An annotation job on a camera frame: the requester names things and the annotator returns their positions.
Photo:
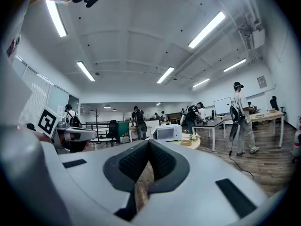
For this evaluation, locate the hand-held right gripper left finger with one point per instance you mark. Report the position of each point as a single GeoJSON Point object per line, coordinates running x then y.
{"type": "Point", "coordinates": [89, 187]}

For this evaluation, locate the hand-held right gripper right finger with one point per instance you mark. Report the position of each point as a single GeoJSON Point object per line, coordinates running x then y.
{"type": "Point", "coordinates": [200, 187]}

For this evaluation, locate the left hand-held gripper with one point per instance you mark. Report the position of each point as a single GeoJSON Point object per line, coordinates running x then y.
{"type": "Point", "coordinates": [48, 121]}

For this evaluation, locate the tan food container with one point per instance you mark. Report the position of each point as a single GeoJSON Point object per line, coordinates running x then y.
{"type": "Point", "coordinates": [187, 142]}

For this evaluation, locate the white microwave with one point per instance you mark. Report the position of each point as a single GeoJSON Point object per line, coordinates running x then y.
{"type": "Point", "coordinates": [168, 132]}

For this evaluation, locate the black coat rack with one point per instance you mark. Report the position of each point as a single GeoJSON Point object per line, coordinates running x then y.
{"type": "Point", "coordinates": [95, 114]}

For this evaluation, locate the black office chair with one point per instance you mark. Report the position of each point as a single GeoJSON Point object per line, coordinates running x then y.
{"type": "Point", "coordinates": [113, 129]}
{"type": "Point", "coordinates": [275, 103]}

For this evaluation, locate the round pendant lamp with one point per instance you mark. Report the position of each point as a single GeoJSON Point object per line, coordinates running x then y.
{"type": "Point", "coordinates": [107, 106]}

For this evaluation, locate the round wooden table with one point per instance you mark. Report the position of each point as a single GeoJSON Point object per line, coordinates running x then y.
{"type": "Point", "coordinates": [192, 145]}

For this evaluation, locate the white flower bunch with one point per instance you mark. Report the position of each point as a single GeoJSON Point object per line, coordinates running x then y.
{"type": "Point", "coordinates": [193, 137]}

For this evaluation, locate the white window blinds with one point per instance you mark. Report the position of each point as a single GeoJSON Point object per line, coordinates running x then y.
{"type": "Point", "coordinates": [34, 98]}

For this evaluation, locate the long ceiling light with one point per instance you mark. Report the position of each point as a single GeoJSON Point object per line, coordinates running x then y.
{"type": "Point", "coordinates": [85, 70]}
{"type": "Point", "coordinates": [165, 75]}
{"type": "Point", "coordinates": [207, 29]}
{"type": "Point", "coordinates": [200, 83]}
{"type": "Point", "coordinates": [56, 16]}
{"type": "Point", "coordinates": [234, 65]}

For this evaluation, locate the black top desk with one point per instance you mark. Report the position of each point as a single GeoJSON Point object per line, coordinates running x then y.
{"type": "Point", "coordinates": [209, 123]}

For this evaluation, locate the whiteboard on stand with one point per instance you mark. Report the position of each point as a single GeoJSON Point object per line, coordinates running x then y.
{"type": "Point", "coordinates": [223, 105]}

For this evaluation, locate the light wooden desk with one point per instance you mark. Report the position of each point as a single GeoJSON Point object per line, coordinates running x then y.
{"type": "Point", "coordinates": [268, 116]}

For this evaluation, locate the red and white canister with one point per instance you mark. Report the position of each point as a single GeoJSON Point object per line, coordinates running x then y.
{"type": "Point", "coordinates": [297, 138]}

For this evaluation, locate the person's white shirt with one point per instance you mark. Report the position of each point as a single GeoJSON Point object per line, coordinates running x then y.
{"type": "Point", "coordinates": [21, 29]}

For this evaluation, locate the white air conditioner unit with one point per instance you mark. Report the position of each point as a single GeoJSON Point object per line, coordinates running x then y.
{"type": "Point", "coordinates": [256, 38]}

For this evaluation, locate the wall poster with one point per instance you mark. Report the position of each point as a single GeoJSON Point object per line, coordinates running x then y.
{"type": "Point", "coordinates": [261, 82]}

